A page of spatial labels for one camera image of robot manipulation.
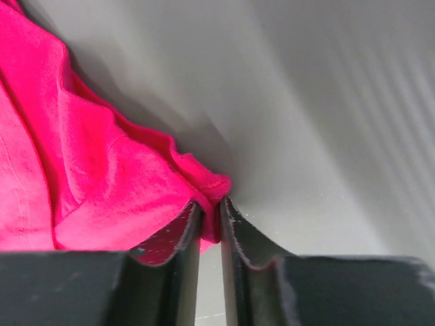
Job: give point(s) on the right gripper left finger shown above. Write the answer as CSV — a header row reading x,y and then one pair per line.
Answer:
x,y
164,273

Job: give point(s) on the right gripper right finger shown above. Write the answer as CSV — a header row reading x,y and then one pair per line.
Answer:
x,y
255,290

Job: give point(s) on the red polo shirt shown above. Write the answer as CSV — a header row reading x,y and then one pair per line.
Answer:
x,y
75,173

